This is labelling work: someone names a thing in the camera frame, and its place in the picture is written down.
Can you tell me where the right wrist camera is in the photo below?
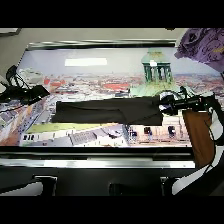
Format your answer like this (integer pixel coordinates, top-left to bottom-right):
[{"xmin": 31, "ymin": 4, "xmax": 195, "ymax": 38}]
[{"xmin": 177, "ymin": 85, "xmax": 190, "ymax": 101}]

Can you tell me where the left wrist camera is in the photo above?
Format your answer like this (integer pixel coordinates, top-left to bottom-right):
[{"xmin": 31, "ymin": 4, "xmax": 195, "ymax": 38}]
[{"xmin": 5, "ymin": 64, "xmax": 22, "ymax": 88}]

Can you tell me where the black cable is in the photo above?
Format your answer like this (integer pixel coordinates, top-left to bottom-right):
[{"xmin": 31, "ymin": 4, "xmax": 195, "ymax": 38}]
[{"xmin": 202, "ymin": 109, "xmax": 218, "ymax": 144}]

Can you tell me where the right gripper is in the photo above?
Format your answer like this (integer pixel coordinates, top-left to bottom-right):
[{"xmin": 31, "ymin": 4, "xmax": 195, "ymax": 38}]
[{"xmin": 167, "ymin": 95, "xmax": 188, "ymax": 112}]

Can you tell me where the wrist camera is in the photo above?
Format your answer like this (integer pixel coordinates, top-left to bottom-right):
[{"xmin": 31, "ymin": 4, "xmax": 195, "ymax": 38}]
[
  {"xmin": 177, "ymin": 85, "xmax": 190, "ymax": 101},
  {"xmin": 5, "ymin": 64, "xmax": 22, "ymax": 88}
]

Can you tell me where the silver frame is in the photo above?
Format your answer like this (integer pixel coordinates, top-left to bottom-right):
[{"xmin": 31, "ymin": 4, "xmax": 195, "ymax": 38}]
[{"xmin": 0, "ymin": 155, "xmax": 214, "ymax": 197}]

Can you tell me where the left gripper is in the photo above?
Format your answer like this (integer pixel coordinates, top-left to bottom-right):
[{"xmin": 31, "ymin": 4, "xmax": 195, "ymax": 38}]
[{"xmin": 22, "ymin": 84, "xmax": 51, "ymax": 103}]

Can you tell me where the purple garment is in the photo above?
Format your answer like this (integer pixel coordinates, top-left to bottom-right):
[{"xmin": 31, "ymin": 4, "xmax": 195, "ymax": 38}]
[{"xmin": 173, "ymin": 27, "xmax": 224, "ymax": 73}]

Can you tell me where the black shirt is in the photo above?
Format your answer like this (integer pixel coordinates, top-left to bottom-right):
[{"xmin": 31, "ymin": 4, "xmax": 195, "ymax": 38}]
[{"xmin": 51, "ymin": 95, "xmax": 166, "ymax": 127}]

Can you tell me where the brown garment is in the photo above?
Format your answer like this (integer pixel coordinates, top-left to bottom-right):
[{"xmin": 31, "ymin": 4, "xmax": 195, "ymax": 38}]
[{"xmin": 181, "ymin": 108, "xmax": 218, "ymax": 170}]

